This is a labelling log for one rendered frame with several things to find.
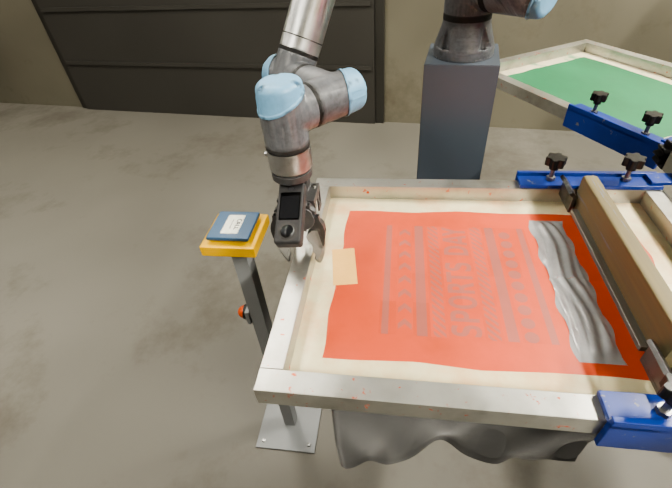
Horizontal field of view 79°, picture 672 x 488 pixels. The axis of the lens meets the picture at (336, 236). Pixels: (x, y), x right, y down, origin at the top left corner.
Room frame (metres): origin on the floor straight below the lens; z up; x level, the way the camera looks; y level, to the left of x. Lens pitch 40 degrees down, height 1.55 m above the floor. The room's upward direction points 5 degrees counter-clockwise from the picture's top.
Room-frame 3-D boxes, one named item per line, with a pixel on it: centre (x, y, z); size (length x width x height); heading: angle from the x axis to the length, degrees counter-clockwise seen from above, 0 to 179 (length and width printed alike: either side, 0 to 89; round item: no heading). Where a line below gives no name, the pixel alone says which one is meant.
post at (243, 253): (0.76, 0.24, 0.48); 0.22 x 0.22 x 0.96; 79
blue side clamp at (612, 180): (0.77, -0.58, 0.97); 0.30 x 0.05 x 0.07; 79
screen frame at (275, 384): (0.54, -0.30, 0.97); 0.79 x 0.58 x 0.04; 79
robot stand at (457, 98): (1.10, -0.37, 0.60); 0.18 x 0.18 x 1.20; 72
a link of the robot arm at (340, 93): (0.70, -0.01, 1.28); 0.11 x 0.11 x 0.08; 35
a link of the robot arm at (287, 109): (0.63, 0.06, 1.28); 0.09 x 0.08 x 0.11; 125
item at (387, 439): (0.35, -0.20, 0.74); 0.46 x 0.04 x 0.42; 79
